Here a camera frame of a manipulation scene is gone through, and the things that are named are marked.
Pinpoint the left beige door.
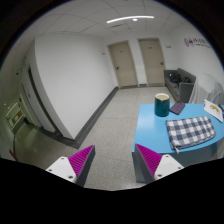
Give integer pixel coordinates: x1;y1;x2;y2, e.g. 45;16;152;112
108;41;138;88

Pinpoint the black bag on sofa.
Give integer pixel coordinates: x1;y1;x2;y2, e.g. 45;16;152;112
170;73;181;83

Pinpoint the purple notebook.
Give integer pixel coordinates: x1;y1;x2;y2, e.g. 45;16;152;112
169;101;185;115

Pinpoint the long ceiling light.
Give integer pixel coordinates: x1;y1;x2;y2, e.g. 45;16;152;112
106;15;155;24

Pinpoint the white card with rainbow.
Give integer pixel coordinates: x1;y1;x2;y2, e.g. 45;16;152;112
204;100;223;122

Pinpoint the right beige door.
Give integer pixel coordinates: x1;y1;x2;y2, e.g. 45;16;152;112
139;39;165;86

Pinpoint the beige door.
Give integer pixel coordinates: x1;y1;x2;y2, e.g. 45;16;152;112
139;39;165;86
108;41;138;88

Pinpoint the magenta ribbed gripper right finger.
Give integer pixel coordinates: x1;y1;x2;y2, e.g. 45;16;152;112
134;144;183;184

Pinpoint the dark green cylindrical container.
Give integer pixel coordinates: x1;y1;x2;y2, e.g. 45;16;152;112
155;93;170;117

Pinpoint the pink wall logo sign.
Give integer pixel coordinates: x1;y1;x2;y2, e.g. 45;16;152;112
184;37;210;48

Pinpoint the blue table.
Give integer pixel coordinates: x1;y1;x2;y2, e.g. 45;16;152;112
131;102;224;184

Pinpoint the blue white checkered towel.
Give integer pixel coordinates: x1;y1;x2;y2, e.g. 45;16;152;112
165;116;216;152

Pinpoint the grey sofa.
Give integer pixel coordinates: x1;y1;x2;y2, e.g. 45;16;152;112
164;68;196;103

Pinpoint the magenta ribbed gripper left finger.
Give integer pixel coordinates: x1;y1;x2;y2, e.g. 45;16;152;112
46;145;95;187

